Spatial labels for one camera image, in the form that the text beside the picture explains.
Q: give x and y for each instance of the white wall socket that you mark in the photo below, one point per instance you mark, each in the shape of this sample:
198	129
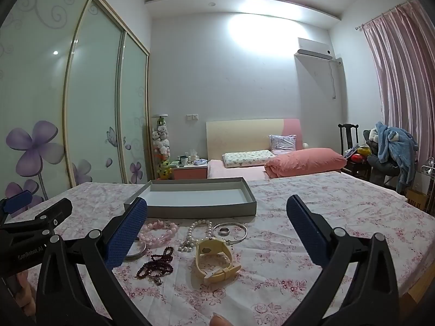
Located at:
192	118

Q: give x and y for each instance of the thin silver bangle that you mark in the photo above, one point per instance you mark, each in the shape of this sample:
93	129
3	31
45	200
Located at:
233	242

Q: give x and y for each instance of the white air conditioner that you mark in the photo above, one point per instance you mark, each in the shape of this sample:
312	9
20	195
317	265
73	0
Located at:
312	49

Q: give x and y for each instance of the cream and pink headboard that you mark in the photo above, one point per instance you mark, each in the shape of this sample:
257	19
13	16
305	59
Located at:
238	135

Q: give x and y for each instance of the small purple pillow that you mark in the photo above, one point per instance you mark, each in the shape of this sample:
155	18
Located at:
282	142

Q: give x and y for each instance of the column of plush toys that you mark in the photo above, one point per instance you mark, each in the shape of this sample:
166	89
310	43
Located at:
161	139

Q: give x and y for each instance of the white printed pillow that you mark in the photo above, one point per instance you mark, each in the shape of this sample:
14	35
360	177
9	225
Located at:
244	158

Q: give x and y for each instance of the metal rack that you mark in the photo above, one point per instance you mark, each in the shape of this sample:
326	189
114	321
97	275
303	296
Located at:
429	173

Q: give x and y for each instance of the grey shallow cardboard box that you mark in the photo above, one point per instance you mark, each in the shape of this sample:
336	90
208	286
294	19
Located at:
197	197

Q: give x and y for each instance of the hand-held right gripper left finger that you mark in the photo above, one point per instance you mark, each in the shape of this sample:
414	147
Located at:
127	231

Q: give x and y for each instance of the white mug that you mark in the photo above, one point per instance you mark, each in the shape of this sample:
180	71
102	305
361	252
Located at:
184	160

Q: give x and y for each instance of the person's left hand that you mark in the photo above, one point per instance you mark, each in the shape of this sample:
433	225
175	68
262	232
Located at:
21	292

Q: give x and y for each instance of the glass wardrobe with purple flowers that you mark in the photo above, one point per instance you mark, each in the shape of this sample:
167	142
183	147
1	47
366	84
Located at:
95	108

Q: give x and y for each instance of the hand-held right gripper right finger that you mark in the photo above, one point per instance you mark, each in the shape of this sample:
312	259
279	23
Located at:
306	234

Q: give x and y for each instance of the wide silver cuff bangle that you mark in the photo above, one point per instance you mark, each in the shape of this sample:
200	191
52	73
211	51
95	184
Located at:
137	254

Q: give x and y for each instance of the blue fleece garment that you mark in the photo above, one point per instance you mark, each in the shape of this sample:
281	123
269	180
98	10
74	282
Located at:
397	149

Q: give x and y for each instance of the pale yellow wrist watch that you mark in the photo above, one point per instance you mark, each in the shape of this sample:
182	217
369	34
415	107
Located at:
207	248

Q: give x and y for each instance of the pink curtain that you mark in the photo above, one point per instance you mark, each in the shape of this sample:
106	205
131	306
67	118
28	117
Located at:
401	74

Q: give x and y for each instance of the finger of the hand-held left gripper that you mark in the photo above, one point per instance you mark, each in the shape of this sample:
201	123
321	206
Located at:
51	213
17	201

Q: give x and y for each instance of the dark wooden chair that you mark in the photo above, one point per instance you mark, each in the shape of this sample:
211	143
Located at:
348	135

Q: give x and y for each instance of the metal curtain rod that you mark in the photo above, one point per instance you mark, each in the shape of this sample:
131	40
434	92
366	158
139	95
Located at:
373	19

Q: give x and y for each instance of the person's right hand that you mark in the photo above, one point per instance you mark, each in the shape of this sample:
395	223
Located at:
220	321

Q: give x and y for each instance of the dark clothes pile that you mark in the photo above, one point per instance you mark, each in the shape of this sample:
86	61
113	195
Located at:
380	169

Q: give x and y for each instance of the air conditioner pipe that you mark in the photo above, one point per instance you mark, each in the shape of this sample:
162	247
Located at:
333	81

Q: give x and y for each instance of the red and yellow toy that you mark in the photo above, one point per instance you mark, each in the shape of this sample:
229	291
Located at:
357	157

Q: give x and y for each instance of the pink mattress sheet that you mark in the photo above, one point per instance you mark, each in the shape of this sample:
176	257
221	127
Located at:
217	171

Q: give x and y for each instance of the folded salmon pink quilt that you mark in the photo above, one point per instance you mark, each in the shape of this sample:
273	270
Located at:
306	161

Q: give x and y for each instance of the tissue box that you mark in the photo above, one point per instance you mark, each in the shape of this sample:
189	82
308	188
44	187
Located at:
194	157

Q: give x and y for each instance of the pink nightstand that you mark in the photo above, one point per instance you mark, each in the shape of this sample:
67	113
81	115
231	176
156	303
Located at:
190	173

